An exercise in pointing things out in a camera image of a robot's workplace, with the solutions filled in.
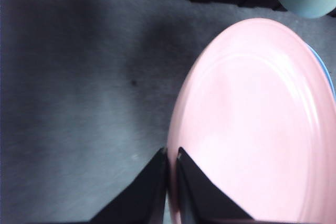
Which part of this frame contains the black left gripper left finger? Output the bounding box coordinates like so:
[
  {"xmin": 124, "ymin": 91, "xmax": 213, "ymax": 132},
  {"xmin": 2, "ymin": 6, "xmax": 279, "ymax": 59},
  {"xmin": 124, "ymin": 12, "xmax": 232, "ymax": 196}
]
[{"xmin": 89, "ymin": 147, "xmax": 169, "ymax": 224}]

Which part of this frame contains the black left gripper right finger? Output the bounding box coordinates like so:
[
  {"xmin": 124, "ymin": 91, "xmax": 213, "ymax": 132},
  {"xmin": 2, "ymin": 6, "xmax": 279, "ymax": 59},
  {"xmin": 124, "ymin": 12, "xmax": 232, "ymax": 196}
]
[{"xmin": 176, "ymin": 146, "xmax": 257, "ymax": 224}]

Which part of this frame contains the pink plate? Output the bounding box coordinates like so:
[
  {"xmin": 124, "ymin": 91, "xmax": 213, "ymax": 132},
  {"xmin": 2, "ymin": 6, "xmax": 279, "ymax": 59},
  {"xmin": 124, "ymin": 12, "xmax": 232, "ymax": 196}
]
[{"xmin": 166, "ymin": 18, "xmax": 336, "ymax": 224}]

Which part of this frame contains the blue plate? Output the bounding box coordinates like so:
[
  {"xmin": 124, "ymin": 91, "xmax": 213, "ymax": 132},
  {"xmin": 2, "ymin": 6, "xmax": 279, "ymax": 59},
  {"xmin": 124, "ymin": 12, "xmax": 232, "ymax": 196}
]
[{"xmin": 306, "ymin": 45, "xmax": 336, "ymax": 100}]

